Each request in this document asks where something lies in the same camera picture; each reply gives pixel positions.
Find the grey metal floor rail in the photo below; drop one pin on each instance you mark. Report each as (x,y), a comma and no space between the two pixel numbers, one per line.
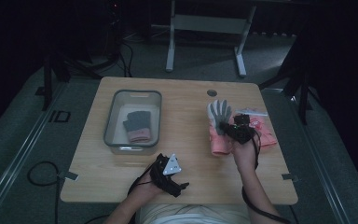
(18,158)
(320,174)

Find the black tripod stand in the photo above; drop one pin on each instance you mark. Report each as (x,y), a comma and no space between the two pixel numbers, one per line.
(47,84)
(303,93)

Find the pink ski glove printed back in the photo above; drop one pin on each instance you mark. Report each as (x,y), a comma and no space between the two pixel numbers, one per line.
(265,133)

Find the person's right hand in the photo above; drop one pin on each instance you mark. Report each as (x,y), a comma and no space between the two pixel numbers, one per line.
(244,155)

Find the grey fingerless glove pink cuff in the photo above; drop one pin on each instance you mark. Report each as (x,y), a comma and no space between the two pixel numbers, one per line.
(140,123)
(126,125)

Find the person's left hand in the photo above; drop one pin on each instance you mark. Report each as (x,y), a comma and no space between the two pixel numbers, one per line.
(149,191)

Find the grey metal table bracket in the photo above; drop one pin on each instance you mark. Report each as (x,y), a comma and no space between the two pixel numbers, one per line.
(70,176)
(290,177)

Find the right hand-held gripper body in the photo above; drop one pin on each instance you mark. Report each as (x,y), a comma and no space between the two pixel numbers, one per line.
(242,132)

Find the white desk frame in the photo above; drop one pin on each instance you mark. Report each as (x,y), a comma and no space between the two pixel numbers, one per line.
(209,24)

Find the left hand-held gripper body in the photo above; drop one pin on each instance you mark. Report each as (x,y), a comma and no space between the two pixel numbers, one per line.
(167,174)

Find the pink ski glove grey palm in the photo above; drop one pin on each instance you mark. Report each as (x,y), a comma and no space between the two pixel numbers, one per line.
(219,143)

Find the person's white shirt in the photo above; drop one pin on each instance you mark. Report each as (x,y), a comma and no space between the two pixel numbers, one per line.
(192,215)

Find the grey-rimmed translucent plastic bin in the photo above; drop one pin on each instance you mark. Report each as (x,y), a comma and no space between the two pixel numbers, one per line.
(115,124)

